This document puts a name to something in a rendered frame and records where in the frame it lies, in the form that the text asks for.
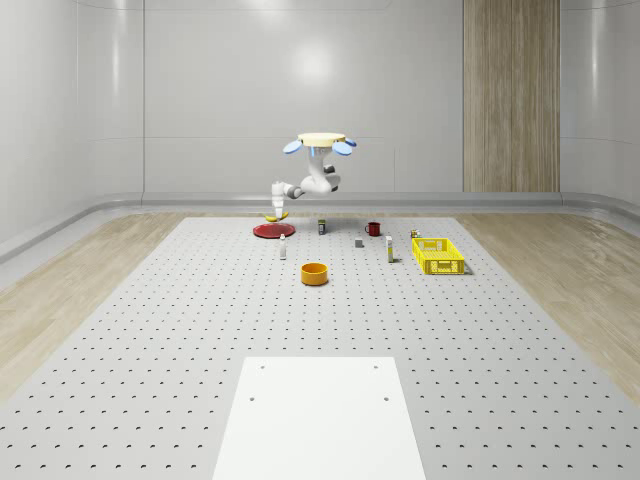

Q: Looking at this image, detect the red plate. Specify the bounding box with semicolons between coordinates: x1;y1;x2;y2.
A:
252;221;297;240

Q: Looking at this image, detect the yellow bowl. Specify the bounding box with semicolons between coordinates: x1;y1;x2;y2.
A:
299;262;330;288

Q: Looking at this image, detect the yellow basket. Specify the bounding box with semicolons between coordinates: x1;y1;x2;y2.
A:
410;236;466;276

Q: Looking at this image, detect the white board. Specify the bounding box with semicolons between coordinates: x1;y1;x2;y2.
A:
211;355;428;480

